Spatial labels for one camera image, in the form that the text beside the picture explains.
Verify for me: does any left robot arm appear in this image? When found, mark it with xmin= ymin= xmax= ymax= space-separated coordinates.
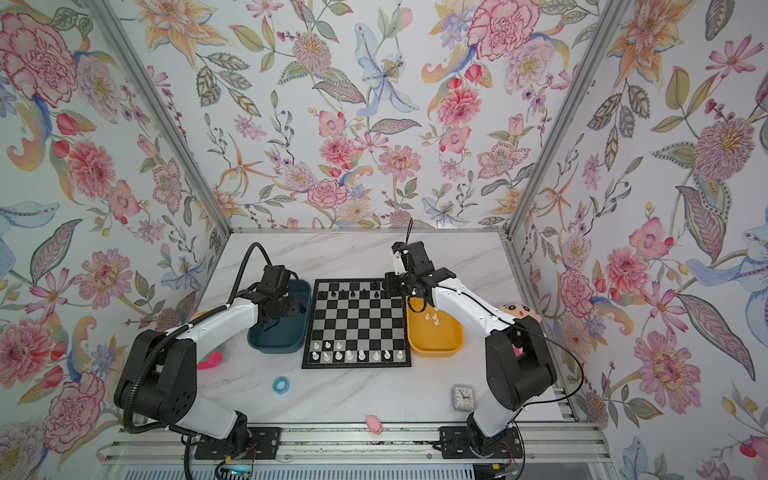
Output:
xmin=114 ymin=265 xmax=298 ymax=449

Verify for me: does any teal plastic tray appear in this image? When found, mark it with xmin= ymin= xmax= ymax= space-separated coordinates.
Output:
xmin=247 ymin=280 xmax=312 ymax=354

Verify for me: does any yellow plastic tray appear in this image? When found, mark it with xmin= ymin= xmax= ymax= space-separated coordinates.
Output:
xmin=406 ymin=298 xmax=464 ymax=358

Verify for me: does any black white chessboard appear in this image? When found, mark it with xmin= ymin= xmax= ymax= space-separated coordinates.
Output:
xmin=302 ymin=278 xmax=411 ymax=370

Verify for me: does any yellow white plush toy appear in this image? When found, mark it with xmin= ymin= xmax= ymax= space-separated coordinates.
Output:
xmin=197 ymin=350 xmax=223 ymax=370

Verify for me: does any pink plush doll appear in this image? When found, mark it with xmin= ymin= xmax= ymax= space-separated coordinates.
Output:
xmin=500 ymin=303 xmax=542 ymax=323

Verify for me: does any small white clock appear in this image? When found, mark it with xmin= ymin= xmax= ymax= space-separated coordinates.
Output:
xmin=451 ymin=384 xmax=476 ymax=411

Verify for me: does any pink eraser toy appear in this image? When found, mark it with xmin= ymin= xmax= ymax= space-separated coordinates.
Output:
xmin=365 ymin=415 xmax=383 ymax=435

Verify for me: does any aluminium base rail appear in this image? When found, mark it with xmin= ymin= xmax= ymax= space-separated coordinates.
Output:
xmin=96 ymin=422 xmax=611 ymax=466

